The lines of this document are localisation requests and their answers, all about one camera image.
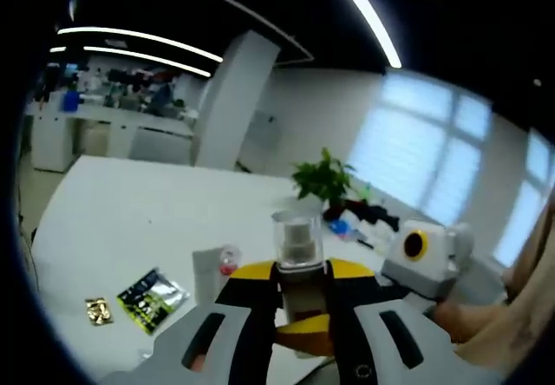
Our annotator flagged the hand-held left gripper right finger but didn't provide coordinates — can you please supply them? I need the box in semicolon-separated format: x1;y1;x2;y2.
323;258;509;385

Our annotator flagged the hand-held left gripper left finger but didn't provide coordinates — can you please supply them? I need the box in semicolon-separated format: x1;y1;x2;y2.
101;260;283;385

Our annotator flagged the silver green skincare sachet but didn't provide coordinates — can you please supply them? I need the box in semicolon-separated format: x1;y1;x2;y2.
115;266;191;336

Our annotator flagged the white skincare tube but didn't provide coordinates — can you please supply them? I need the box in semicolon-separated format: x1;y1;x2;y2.
192;245;231;306

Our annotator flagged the person's right hand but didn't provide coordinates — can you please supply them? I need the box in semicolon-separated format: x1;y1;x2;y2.
432;297;492;346

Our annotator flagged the black bundle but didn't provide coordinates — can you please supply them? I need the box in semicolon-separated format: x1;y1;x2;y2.
323;200;400;232

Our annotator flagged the small gold foil packet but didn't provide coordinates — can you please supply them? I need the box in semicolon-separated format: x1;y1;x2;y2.
84;297;114;328

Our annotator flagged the blue plastic bag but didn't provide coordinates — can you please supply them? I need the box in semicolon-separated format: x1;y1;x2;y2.
327;219;353;237

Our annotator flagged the large window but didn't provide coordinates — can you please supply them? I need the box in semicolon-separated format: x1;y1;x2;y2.
346;72;552;269

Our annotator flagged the potted green plant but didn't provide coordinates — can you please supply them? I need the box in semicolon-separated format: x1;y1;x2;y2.
291;147;361;212

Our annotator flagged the white office counter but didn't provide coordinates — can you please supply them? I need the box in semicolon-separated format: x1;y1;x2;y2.
25;98;196;173

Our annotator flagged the wide ceiling light strip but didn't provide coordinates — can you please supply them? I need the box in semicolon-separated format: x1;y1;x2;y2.
327;0;402;69

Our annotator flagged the thin ceiling light strip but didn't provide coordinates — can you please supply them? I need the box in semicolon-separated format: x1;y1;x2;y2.
82;45;212;78
56;27;225;63

